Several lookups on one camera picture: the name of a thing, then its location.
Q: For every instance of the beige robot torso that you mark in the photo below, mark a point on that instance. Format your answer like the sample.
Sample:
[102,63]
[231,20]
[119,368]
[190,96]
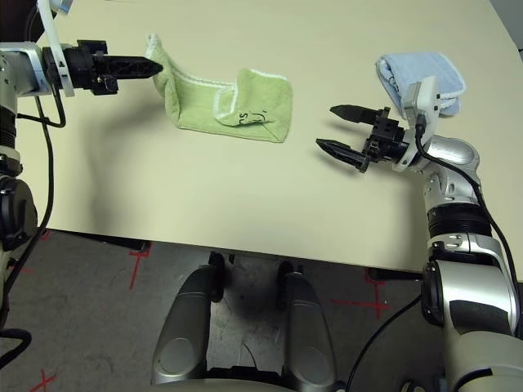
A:
[229,386]

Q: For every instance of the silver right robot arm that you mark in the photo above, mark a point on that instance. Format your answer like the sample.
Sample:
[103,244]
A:
[461,261]

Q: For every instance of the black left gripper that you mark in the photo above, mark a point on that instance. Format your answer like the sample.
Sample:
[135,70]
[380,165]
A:
[81,65]

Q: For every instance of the black foam floor mat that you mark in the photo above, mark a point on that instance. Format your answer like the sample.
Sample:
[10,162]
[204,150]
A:
[12,20]

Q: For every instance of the silver robot right leg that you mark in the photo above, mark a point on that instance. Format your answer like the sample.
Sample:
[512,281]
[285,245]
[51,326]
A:
[306,335]

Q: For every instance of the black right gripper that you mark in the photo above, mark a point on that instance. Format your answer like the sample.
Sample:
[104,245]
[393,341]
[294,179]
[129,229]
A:
[388,139]

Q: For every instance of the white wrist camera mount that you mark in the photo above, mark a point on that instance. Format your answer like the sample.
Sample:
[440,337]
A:
[429,94]
[51,24]

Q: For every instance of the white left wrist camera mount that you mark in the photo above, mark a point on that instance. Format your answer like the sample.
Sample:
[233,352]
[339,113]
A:
[51,24]

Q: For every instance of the silver robot left leg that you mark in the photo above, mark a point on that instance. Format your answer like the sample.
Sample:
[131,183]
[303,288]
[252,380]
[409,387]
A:
[184,326]

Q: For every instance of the green towel with white hem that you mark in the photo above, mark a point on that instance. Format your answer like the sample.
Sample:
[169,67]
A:
[196,110]

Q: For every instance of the folded light blue towel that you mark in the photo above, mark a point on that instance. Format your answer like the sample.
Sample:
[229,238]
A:
[417,69]

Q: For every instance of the silver robot leg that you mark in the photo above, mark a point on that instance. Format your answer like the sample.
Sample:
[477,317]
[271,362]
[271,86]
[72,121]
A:
[184,326]
[306,335]

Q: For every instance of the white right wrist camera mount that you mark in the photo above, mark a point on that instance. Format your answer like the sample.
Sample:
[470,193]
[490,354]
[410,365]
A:
[429,94]

